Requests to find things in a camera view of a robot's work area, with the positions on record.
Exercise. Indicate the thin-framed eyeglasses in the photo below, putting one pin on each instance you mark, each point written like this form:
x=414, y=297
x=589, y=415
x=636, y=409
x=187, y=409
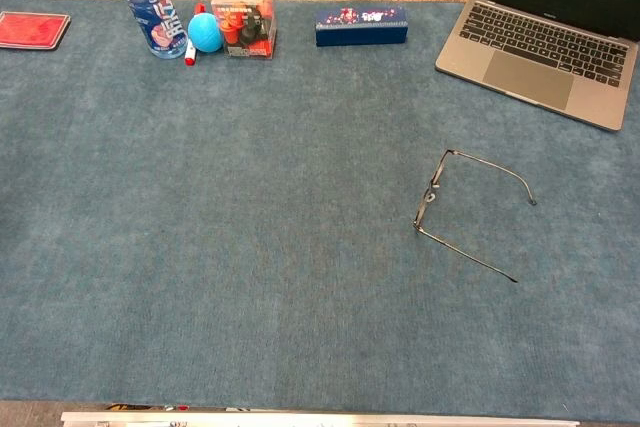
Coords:
x=431, y=193

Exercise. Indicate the aluminium rail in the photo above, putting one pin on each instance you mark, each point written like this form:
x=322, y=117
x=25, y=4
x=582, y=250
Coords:
x=300, y=419

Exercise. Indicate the red pad with dark border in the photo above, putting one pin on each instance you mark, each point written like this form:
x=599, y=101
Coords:
x=30, y=29

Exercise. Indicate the blue carpet table cloth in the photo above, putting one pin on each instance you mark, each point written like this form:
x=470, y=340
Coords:
x=250, y=197

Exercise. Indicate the clear box with orange items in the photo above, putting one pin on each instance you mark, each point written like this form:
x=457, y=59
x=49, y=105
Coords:
x=245, y=32

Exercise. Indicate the blue ball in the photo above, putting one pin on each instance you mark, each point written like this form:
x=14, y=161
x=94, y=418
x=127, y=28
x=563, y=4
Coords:
x=205, y=33

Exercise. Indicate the grey open laptop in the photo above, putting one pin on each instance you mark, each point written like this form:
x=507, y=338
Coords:
x=530, y=77

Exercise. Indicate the red white marker pen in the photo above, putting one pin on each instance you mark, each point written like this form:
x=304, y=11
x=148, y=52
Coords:
x=190, y=54

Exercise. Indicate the blue labelled drink bottle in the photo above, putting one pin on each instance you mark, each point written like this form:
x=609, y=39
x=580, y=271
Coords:
x=150, y=12

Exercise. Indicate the blue rectangular printed box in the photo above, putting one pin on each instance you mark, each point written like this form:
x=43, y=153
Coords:
x=360, y=34

